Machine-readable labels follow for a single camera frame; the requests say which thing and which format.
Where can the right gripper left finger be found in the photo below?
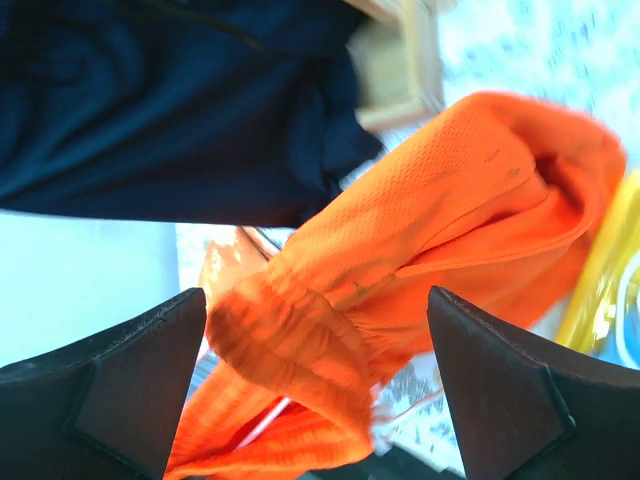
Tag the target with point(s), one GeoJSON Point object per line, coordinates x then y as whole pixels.
{"type": "Point", "coordinates": [107, 406]}

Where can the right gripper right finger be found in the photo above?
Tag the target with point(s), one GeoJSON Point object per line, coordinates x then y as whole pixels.
{"type": "Point", "coordinates": [524, 407]}

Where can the bright orange mesh shorts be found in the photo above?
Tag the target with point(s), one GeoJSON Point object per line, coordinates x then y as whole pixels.
{"type": "Point", "coordinates": [497, 199]}

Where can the navy blue shorts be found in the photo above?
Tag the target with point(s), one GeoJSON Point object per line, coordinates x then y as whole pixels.
{"type": "Point", "coordinates": [223, 112]}

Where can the light blue shorts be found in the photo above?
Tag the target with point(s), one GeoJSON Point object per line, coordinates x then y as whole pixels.
{"type": "Point", "coordinates": [621, 346]}

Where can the yellow plastic tray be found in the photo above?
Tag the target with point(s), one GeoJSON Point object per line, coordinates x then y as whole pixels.
{"type": "Point", "coordinates": [590, 314]}

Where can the orange white patterned cloth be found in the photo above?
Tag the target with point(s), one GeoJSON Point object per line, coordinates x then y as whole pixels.
{"type": "Point", "coordinates": [240, 253]}

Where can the wooden clothes rack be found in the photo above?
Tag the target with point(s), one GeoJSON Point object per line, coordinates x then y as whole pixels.
{"type": "Point", "coordinates": [396, 56]}

